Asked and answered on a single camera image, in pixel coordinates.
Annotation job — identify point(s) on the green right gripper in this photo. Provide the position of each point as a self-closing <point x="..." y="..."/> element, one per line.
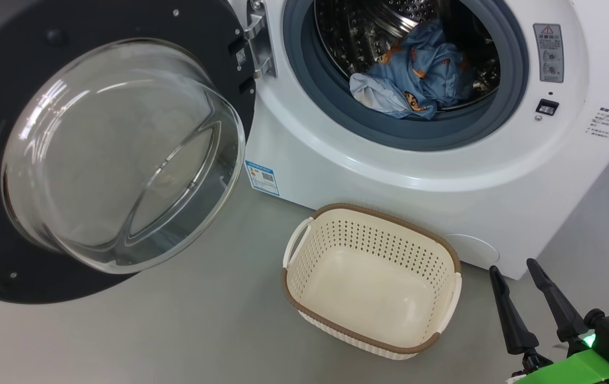
<point x="576" y="373"/>

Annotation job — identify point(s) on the blue and cream bear garment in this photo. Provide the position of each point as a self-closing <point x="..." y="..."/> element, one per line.
<point x="432" y="64"/>

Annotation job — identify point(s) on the round glass washing machine door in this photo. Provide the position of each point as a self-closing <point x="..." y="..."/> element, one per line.
<point x="123" y="160"/>

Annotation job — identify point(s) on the white front-load washing machine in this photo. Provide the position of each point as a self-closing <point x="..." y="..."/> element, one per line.
<point x="443" y="186"/>

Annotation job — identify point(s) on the cream perforated laundry basket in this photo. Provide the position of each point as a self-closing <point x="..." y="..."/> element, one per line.
<point x="368" y="288"/>

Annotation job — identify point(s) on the black door latch socket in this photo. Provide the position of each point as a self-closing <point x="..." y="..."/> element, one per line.
<point x="547" y="107"/>

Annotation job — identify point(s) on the grey rubber door gasket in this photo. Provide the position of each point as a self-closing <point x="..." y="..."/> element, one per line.
<point x="304" y="80"/>

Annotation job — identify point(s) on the metal door hinge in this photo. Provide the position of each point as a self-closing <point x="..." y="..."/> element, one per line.
<point x="262" y="48"/>

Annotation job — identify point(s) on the round filter cover flap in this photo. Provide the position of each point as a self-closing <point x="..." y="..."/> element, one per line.
<point x="475" y="250"/>

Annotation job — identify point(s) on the printed text notice label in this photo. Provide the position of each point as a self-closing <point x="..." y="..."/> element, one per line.
<point x="606" y="122"/>

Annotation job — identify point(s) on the grey warning sticker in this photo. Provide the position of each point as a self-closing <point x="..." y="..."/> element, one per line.
<point x="548" y="53"/>

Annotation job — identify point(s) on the blue energy label sticker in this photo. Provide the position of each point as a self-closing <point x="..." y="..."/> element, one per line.
<point x="262" y="178"/>

